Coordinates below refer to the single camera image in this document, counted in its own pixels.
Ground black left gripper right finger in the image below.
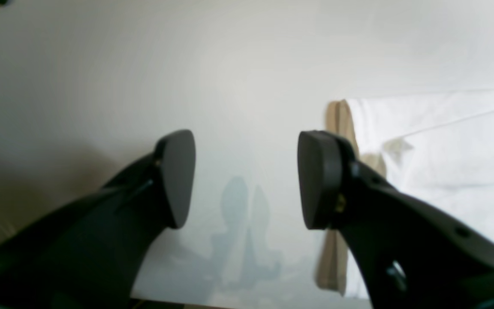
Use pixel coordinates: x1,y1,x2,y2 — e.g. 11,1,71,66
297,130,494,309

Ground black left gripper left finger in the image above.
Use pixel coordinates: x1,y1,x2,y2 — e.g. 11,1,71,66
0,130,196,309

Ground white printed T-shirt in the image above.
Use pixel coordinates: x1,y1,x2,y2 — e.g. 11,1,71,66
316,89,494,301

